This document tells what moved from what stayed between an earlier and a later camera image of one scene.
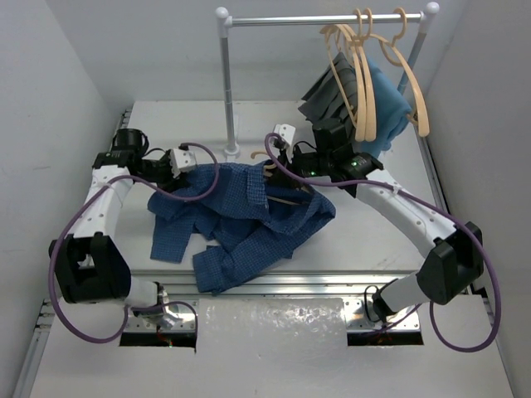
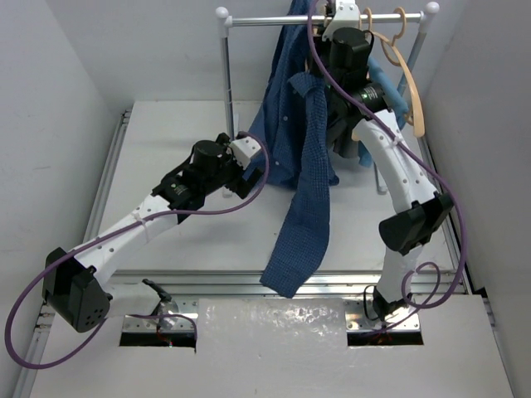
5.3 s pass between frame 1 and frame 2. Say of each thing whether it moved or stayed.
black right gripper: moved
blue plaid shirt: moved
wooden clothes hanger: moved
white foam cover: stayed
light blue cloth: stayed
